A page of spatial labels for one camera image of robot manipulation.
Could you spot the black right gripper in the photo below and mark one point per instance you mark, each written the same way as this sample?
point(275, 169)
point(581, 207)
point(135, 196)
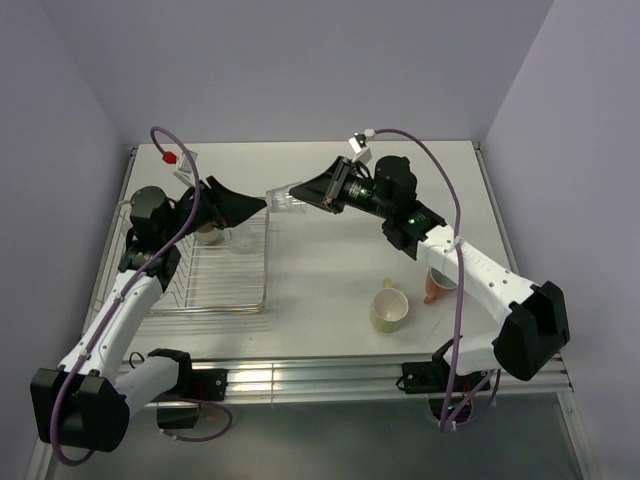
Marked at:
point(324, 190)

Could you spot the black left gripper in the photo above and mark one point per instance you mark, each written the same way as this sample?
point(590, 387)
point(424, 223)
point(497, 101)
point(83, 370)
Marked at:
point(225, 208)

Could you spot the brown and white paper cup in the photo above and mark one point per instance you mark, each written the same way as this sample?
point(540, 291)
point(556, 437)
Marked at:
point(209, 235)

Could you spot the small clear glass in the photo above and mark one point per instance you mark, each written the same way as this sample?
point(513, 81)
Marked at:
point(280, 200)

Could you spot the large clear glass tumbler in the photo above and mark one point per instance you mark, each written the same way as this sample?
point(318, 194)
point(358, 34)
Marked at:
point(248, 238)

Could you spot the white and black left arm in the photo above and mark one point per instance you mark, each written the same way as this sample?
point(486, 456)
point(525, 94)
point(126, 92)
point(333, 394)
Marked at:
point(83, 402)

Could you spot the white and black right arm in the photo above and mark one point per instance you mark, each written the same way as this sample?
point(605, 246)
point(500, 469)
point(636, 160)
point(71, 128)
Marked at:
point(532, 325)

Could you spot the yellow-green ceramic mug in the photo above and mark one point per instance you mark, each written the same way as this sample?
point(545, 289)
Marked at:
point(389, 308)

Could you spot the orange ceramic mug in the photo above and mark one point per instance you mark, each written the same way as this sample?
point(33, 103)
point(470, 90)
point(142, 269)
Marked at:
point(437, 285)

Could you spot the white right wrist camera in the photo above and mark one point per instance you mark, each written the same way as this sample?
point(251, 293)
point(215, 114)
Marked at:
point(359, 145)

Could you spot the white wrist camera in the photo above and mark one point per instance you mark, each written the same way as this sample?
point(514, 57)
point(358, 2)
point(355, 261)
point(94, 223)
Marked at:
point(182, 167)
point(359, 145)

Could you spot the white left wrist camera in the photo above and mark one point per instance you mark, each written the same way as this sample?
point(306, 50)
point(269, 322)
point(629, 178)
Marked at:
point(182, 167)

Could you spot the metal wire dish rack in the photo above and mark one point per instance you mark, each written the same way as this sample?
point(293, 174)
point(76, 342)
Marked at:
point(214, 279)

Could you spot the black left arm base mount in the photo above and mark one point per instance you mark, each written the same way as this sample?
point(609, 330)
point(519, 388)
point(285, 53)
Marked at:
point(196, 403)

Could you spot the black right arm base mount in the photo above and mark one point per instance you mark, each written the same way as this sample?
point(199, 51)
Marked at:
point(429, 377)

